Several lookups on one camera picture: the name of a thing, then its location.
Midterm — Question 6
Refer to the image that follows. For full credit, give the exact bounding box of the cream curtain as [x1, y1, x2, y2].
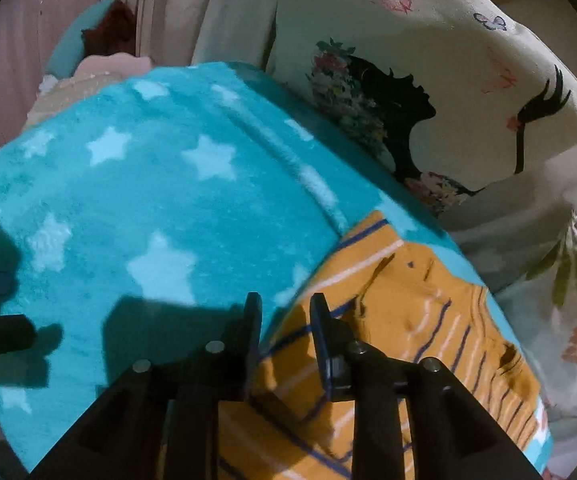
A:
[133, 0, 279, 68]

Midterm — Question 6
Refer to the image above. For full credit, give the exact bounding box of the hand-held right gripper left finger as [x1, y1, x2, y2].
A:
[28, 291, 264, 480]

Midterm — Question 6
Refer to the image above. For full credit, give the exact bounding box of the white floral pillow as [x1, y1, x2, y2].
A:
[493, 205, 577, 421]

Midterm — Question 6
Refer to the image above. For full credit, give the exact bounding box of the teal pillow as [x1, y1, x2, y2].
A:
[43, 0, 119, 78]

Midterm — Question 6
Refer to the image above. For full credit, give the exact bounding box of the dark red cloth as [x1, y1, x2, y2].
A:
[81, 0, 139, 58]

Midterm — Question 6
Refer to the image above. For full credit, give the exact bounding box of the teal star printed blanket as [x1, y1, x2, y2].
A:
[0, 60, 554, 476]

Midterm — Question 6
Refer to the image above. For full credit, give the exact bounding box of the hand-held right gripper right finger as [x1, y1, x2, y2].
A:
[309, 293, 544, 480]

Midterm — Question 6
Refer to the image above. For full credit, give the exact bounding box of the pink cloth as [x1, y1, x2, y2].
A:
[76, 52, 154, 82]

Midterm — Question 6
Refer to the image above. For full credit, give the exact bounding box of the orange striped towel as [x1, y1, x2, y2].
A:
[216, 210, 542, 480]

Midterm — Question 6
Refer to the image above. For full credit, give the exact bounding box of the beige cloth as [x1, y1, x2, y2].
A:
[23, 72, 119, 128]

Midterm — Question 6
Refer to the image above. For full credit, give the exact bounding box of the cream silhouette print pillow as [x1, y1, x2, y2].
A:
[263, 0, 577, 221]

